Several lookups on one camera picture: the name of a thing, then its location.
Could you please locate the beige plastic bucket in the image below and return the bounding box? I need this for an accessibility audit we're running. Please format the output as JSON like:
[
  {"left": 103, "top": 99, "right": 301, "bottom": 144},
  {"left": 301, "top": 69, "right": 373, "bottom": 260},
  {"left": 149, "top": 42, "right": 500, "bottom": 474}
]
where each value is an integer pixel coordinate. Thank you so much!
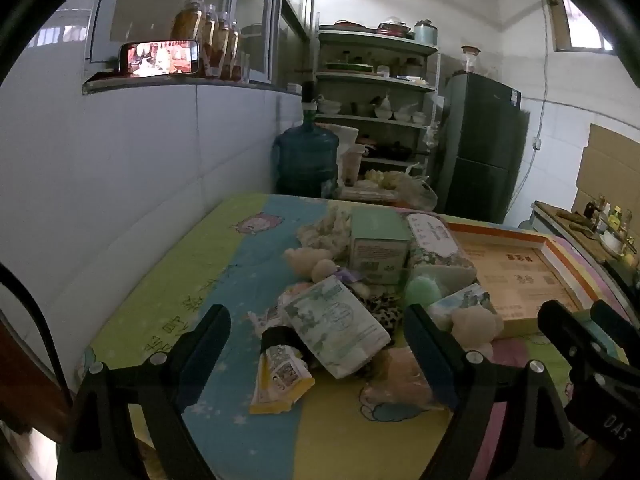
[{"left": 342, "top": 144, "right": 368, "bottom": 183}]

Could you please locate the dark green refrigerator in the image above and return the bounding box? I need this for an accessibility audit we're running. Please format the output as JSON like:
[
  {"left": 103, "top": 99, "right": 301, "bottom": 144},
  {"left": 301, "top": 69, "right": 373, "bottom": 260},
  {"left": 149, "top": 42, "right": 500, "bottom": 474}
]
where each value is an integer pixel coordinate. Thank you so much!
[{"left": 435, "top": 71, "right": 530, "bottom": 223}]

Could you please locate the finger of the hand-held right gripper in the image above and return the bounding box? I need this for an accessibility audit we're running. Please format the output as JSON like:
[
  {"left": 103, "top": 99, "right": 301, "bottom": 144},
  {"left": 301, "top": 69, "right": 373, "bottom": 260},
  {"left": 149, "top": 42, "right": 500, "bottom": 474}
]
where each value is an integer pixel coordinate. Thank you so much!
[
  {"left": 537, "top": 299, "right": 599, "bottom": 382},
  {"left": 590, "top": 300, "right": 640, "bottom": 362}
]

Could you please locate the small purple toy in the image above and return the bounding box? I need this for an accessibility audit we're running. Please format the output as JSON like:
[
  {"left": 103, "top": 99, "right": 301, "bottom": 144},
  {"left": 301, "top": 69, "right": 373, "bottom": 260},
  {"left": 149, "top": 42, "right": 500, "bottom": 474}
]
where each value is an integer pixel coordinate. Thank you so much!
[{"left": 335, "top": 267, "right": 368, "bottom": 286}]

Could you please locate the blue water jug with pump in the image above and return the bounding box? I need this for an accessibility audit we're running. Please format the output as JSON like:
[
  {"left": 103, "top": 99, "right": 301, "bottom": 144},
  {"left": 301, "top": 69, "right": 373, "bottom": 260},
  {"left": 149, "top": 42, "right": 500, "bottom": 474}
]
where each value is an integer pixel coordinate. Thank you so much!
[{"left": 272, "top": 82, "right": 341, "bottom": 198}]

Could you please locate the yellow snack packet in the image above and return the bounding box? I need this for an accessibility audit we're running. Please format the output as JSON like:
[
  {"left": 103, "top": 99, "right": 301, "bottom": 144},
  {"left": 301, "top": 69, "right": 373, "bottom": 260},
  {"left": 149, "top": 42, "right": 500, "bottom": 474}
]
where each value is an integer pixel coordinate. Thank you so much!
[{"left": 249, "top": 345, "right": 316, "bottom": 415}]

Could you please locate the tall amber glass bottle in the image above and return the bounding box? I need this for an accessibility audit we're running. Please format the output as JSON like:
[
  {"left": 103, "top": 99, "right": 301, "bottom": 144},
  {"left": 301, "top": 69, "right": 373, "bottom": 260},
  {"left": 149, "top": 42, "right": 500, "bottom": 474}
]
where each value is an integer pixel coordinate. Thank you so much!
[
  {"left": 225, "top": 20, "right": 241, "bottom": 81},
  {"left": 212, "top": 12, "right": 231, "bottom": 79},
  {"left": 200, "top": 4, "right": 218, "bottom": 78}
]

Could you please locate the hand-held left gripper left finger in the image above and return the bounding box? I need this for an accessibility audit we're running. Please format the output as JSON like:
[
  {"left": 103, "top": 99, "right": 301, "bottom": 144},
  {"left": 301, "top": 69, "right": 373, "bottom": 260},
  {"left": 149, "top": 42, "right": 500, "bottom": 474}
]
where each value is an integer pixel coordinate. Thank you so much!
[{"left": 56, "top": 304, "right": 232, "bottom": 480}]

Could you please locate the leopard print cloth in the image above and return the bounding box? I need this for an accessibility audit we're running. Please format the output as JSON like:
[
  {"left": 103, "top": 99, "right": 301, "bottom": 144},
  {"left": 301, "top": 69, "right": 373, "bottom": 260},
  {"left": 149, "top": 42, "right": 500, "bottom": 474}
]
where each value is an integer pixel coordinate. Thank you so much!
[{"left": 362, "top": 294, "right": 405, "bottom": 333}]

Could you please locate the red pot with glass lid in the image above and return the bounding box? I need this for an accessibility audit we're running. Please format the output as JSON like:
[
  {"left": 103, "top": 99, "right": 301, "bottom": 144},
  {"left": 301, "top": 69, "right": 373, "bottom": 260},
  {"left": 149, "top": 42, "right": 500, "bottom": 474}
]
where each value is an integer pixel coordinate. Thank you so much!
[{"left": 376, "top": 19, "right": 412, "bottom": 37}]

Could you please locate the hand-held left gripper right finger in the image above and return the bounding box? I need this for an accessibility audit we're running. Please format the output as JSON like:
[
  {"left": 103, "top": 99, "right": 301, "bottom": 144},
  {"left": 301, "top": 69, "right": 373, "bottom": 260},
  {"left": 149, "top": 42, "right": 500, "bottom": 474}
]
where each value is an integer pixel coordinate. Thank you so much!
[{"left": 402, "top": 304, "right": 583, "bottom": 480}]

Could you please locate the cardboard sheet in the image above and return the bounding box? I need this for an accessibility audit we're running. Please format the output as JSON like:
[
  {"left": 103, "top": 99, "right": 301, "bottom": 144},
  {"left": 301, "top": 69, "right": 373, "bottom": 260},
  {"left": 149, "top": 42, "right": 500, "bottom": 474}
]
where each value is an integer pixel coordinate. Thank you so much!
[{"left": 572, "top": 122, "right": 640, "bottom": 221}]

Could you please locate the smartphone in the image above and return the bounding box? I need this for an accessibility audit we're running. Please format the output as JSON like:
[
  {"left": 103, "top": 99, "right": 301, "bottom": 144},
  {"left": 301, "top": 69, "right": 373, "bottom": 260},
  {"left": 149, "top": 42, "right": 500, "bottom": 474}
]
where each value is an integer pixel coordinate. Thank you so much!
[{"left": 119, "top": 40, "right": 201, "bottom": 78}]

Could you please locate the floral tissue pack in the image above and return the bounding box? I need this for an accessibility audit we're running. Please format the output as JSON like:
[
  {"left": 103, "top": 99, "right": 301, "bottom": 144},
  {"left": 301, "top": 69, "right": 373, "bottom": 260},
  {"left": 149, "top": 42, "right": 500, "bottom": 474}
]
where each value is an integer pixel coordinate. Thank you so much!
[{"left": 402, "top": 212, "right": 478, "bottom": 293}]

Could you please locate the green bath puff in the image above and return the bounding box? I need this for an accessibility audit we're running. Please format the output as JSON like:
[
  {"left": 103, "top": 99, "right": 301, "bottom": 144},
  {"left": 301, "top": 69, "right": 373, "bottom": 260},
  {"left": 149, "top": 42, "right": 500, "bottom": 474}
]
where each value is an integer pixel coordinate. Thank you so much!
[{"left": 404, "top": 276, "right": 443, "bottom": 308}]

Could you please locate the white lace cloth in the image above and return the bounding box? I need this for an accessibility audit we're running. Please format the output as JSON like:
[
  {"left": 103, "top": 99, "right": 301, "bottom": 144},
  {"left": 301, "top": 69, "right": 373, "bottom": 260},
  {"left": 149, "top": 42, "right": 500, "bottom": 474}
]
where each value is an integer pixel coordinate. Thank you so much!
[{"left": 297, "top": 205, "right": 353, "bottom": 261}]

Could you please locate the teal enamel pot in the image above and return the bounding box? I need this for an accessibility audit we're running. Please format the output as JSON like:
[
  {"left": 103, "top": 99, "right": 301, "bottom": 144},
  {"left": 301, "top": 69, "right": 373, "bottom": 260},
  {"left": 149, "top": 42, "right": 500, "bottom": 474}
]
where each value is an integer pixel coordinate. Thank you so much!
[{"left": 414, "top": 20, "right": 440, "bottom": 46}]

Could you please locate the white metal shelf rack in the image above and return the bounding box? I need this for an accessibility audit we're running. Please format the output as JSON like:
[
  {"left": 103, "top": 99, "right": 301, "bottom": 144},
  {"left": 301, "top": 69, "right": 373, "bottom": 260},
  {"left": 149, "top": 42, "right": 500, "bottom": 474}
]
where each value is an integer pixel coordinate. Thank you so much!
[{"left": 315, "top": 25, "right": 441, "bottom": 196}]

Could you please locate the black cable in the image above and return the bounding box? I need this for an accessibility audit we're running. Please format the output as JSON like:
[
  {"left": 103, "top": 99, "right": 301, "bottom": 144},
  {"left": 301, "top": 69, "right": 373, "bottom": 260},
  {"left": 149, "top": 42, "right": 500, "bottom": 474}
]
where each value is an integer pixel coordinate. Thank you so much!
[{"left": 0, "top": 262, "right": 66, "bottom": 396}]

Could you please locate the glass jar with brown lid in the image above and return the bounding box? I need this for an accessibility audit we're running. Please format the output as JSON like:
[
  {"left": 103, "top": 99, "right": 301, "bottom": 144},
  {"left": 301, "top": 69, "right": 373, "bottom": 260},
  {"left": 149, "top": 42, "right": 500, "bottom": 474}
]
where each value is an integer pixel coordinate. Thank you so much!
[{"left": 461, "top": 45, "right": 482, "bottom": 75}]

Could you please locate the white wall cable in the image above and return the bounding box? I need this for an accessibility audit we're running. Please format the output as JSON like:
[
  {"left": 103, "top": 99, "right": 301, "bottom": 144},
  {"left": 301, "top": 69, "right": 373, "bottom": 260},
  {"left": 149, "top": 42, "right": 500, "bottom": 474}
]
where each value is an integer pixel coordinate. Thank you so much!
[{"left": 517, "top": 0, "right": 551, "bottom": 211}]

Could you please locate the cartoon printed tablecloth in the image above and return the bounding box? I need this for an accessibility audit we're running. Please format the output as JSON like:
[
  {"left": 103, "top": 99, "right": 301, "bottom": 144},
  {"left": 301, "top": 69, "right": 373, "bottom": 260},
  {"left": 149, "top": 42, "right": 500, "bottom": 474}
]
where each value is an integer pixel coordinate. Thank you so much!
[{"left": 75, "top": 192, "right": 631, "bottom": 480}]

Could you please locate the green tissue box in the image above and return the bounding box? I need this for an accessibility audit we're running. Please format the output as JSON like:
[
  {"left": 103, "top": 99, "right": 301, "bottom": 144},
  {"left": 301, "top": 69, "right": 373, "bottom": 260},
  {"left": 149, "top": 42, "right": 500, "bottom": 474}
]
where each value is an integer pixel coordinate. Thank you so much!
[{"left": 348, "top": 206, "right": 412, "bottom": 286}]

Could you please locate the black cloth roll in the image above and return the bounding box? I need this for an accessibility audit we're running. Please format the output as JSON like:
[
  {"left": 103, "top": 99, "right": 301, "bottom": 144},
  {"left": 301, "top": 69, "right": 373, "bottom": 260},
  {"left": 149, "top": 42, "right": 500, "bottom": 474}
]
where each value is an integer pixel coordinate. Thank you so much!
[{"left": 260, "top": 326, "right": 306, "bottom": 356}]

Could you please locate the white green-print wipes packet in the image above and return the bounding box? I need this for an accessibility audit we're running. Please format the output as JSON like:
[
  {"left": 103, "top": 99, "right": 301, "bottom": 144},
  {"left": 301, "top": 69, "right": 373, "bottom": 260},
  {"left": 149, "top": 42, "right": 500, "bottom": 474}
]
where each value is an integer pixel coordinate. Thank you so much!
[{"left": 282, "top": 275, "right": 392, "bottom": 380}]

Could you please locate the small blue-print wipes packet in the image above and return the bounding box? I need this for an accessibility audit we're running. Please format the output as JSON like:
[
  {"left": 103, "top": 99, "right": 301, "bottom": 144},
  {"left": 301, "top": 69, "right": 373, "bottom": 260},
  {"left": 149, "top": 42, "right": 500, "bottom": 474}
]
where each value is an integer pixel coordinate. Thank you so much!
[{"left": 430, "top": 283, "right": 493, "bottom": 323}]

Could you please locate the white bowl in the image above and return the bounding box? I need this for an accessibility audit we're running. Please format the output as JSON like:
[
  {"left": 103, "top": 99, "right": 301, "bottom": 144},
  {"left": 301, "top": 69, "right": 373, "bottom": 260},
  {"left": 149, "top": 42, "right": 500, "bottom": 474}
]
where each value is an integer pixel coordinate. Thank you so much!
[{"left": 600, "top": 232, "right": 626, "bottom": 256}]

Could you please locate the barred window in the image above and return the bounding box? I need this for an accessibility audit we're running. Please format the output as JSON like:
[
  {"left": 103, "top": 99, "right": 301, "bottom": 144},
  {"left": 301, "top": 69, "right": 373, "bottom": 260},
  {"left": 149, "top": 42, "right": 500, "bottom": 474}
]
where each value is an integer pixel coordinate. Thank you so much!
[{"left": 552, "top": 0, "right": 616, "bottom": 53}]

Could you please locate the clear plastic bag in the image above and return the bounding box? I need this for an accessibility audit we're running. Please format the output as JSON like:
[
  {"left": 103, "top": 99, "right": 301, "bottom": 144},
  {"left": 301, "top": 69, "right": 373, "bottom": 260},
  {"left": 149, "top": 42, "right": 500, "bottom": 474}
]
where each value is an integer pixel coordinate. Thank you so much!
[{"left": 340, "top": 170, "right": 438, "bottom": 211}]

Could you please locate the black wok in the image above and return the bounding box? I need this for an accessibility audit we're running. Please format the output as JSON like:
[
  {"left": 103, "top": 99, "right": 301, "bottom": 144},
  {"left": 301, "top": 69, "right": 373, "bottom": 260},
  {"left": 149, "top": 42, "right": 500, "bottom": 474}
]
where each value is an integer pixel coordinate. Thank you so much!
[{"left": 372, "top": 142, "right": 413, "bottom": 161}]

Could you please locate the peach plastic bag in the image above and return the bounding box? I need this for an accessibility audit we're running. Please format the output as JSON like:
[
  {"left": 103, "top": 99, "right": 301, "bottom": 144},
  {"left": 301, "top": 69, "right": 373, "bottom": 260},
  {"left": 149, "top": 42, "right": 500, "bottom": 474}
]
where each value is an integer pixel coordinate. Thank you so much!
[{"left": 360, "top": 347, "right": 453, "bottom": 413}]

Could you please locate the orange-rimmed cardboard box tray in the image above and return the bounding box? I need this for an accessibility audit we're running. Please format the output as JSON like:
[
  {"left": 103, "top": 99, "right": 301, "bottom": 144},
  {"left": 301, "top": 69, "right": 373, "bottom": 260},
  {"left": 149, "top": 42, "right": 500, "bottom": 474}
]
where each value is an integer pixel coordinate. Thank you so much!
[{"left": 442, "top": 221, "right": 596, "bottom": 339}]

